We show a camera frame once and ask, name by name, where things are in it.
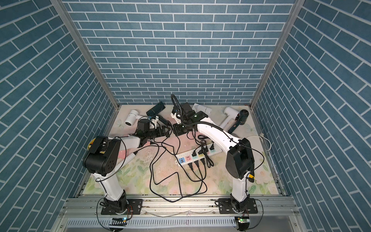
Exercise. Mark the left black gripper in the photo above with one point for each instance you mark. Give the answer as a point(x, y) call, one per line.
point(162, 131)

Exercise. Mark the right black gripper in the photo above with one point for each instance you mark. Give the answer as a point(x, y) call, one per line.
point(176, 130)

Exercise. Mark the white power strip coloured sockets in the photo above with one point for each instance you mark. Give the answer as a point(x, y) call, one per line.
point(196, 154)

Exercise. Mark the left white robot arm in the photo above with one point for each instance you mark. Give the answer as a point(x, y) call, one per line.
point(106, 156)

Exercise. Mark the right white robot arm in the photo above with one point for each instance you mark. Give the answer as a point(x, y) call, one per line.
point(240, 162)

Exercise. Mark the white folding hair dryer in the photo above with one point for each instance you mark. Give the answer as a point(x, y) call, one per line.
point(202, 108)

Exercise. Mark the dark green dryer angled nozzle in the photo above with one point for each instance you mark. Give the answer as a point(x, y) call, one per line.
point(154, 112)

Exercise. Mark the white hair dryer far left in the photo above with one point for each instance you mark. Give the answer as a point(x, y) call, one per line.
point(132, 117)

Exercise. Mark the white glossy hair dryer right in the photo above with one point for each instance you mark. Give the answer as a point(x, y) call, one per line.
point(231, 114)

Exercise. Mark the dark green dryer right corner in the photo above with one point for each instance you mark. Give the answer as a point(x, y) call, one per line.
point(240, 119)

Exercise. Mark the large white dryer front left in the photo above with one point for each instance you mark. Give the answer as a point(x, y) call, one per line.
point(128, 159)

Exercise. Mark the yellow black utility knife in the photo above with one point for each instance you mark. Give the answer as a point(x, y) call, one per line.
point(251, 177)

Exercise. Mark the white wall cable connector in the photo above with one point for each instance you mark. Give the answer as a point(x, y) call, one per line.
point(263, 139)

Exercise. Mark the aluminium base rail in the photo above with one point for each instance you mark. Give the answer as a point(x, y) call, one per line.
point(213, 213)

